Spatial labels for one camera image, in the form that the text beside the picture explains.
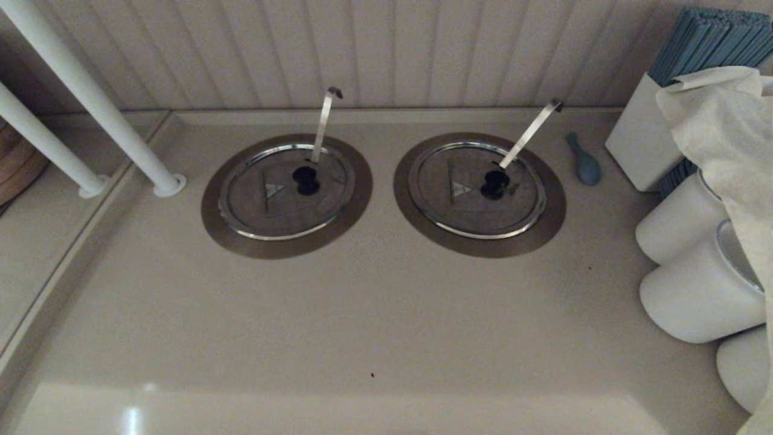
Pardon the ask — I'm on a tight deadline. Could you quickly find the steel ladle hooked handle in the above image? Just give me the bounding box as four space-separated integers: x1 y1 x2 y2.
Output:
311 86 344 164
499 99 564 169

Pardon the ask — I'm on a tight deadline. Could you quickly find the steel hinged lid black knob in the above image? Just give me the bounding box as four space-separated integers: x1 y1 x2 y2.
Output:
217 143 356 241
408 141 548 240

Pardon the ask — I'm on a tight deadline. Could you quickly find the small blue spoon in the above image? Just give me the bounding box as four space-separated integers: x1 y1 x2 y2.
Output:
566 132 602 186

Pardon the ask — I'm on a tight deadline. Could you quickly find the round bronze well rim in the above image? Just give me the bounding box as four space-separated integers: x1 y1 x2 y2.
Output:
200 134 373 260
393 132 567 259

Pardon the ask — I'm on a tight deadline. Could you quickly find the white cylinder container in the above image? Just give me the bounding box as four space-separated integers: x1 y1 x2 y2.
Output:
716 326 771 414
639 221 768 345
635 169 731 265

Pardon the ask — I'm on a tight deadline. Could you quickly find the blue ribbed pack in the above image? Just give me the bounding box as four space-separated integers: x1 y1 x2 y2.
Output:
658 158 700 200

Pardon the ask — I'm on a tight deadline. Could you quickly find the white crumpled cloth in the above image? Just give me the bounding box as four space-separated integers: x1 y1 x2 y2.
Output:
655 65 773 435

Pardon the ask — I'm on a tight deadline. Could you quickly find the blue straw bundle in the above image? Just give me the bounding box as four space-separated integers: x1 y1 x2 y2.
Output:
647 6 773 87

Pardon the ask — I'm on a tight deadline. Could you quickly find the round wooden board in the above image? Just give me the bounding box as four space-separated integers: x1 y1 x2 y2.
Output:
0 118 50 209

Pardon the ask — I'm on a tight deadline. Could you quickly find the thick white post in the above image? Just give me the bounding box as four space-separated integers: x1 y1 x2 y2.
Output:
0 0 187 198

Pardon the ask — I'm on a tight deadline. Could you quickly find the thin white post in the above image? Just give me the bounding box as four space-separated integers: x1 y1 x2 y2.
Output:
0 82 111 199

